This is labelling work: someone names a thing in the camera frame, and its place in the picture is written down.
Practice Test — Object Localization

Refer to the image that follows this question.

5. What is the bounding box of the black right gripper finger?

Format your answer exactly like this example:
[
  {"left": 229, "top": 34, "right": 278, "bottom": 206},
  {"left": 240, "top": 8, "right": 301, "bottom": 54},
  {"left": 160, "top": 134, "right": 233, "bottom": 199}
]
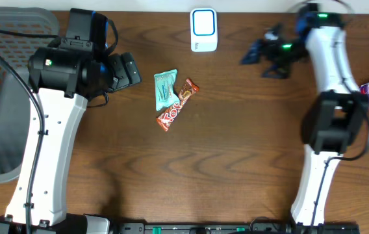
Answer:
[
  {"left": 262, "top": 64, "right": 290, "bottom": 79},
  {"left": 240, "top": 39, "right": 264, "bottom": 64}
]

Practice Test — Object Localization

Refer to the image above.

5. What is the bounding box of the teal snack wrapper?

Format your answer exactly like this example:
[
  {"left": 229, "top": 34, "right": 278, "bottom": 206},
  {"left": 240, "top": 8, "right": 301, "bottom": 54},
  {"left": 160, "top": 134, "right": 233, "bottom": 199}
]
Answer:
[{"left": 154, "top": 69, "right": 179, "bottom": 111}]

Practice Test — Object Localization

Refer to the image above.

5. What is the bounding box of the red Top chocolate bar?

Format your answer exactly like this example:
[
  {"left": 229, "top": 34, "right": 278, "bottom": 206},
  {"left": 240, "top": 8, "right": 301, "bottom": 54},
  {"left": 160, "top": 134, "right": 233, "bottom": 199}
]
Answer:
[{"left": 156, "top": 78, "right": 199, "bottom": 132}]

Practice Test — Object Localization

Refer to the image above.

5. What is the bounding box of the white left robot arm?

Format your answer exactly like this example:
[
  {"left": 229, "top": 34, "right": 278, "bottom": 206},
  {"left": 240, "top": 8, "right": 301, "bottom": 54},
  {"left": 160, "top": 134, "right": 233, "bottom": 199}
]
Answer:
[{"left": 0, "top": 47, "right": 142, "bottom": 233}]

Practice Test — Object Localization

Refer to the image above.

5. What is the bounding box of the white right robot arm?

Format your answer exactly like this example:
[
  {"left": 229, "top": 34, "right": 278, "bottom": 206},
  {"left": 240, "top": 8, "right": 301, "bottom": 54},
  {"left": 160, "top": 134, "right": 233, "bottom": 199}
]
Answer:
[{"left": 240, "top": 3, "right": 369, "bottom": 233}]

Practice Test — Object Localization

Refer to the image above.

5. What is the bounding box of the grey plastic mesh basket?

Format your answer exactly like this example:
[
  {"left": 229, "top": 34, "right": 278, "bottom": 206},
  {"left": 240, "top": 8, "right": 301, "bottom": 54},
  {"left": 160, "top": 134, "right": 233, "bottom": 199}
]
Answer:
[{"left": 0, "top": 7, "right": 59, "bottom": 183}]

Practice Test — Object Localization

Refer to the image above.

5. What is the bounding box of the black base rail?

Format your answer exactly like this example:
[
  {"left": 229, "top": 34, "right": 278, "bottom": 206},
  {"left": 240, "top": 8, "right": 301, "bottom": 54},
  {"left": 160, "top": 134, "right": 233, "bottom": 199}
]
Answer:
[{"left": 109, "top": 222, "right": 361, "bottom": 234}]

